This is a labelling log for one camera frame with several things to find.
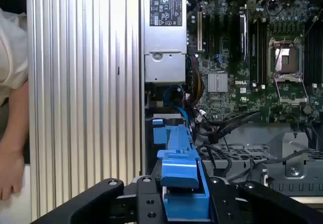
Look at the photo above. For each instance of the person trunk in white shirt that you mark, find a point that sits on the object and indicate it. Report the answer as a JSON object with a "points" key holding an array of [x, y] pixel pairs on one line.
{"points": [[12, 52]]}

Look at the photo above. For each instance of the CPU socket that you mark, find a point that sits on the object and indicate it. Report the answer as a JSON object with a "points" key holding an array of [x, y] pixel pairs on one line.
{"points": [[287, 57]]}

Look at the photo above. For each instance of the person's hand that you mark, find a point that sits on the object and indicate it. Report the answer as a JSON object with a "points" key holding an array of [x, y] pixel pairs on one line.
{"points": [[11, 171]]}

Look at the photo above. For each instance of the black PC case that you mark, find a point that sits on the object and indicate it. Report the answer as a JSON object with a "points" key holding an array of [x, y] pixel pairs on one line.
{"points": [[290, 138]]}

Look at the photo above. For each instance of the hard disk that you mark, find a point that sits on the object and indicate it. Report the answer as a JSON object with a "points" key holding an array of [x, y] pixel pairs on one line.
{"points": [[180, 168]]}

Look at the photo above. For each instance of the silver chipset heatsink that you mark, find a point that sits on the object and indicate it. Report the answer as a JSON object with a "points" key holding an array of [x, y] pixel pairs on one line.
{"points": [[217, 82]]}

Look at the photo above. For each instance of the silver power supply unit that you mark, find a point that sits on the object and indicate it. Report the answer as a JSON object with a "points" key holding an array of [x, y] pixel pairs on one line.
{"points": [[165, 40]]}

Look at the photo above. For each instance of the white expansion slot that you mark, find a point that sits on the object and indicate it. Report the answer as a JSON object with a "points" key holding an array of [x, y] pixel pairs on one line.
{"points": [[200, 32]]}

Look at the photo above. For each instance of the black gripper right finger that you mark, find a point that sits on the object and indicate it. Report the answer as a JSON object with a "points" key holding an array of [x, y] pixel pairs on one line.
{"points": [[265, 203]]}

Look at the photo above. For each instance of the black RAM slot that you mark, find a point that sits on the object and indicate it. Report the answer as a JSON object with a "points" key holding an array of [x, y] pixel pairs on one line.
{"points": [[310, 57], [253, 55]]}

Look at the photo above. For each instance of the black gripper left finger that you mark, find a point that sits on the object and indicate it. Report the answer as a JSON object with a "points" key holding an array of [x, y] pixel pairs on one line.
{"points": [[101, 198]]}

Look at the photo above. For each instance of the green motherboard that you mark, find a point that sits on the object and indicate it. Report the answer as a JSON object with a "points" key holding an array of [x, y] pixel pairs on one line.
{"points": [[234, 100]]}

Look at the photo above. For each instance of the thin metal locking lever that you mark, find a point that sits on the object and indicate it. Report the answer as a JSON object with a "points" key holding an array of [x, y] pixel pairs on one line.
{"points": [[312, 24], [279, 53]]}

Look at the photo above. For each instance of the grey metal disk bay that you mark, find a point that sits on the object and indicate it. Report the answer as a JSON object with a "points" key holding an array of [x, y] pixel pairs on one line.
{"points": [[285, 143]]}

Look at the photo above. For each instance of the metal socket cover frame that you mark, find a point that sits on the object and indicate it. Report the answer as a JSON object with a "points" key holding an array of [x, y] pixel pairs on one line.
{"points": [[294, 98]]}

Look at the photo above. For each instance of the round coin cell battery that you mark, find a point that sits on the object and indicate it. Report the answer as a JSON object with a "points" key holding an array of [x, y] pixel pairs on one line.
{"points": [[307, 109]]}

